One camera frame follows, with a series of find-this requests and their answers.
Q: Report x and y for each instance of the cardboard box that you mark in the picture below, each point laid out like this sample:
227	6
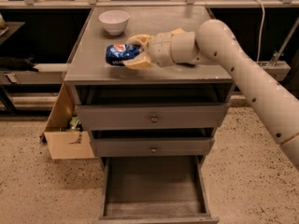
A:
63	143

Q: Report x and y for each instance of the black cloth on shelf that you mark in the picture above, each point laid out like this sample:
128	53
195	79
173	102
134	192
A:
16	64

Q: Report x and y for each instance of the green item in box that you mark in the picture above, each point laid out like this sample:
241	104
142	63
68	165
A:
74	125

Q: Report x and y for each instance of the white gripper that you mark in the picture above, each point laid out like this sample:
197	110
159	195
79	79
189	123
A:
159	50

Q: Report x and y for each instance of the grey drawer cabinet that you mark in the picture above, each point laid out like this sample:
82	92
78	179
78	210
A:
94	82

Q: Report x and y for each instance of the yellow sponge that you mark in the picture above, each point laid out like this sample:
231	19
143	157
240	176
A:
177	31

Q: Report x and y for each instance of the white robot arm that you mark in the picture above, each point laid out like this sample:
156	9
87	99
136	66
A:
276	107

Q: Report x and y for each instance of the grey middle drawer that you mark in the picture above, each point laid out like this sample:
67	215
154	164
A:
141	147

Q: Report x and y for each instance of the white ceramic bowl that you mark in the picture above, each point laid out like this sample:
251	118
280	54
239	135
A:
114	21

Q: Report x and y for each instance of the grey open bottom drawer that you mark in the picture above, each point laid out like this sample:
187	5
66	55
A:
154	190

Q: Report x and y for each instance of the grey top drawer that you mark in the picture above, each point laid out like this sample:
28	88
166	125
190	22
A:
129	117

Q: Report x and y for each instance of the blue pepsi can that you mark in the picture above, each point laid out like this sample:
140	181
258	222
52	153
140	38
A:
116	54

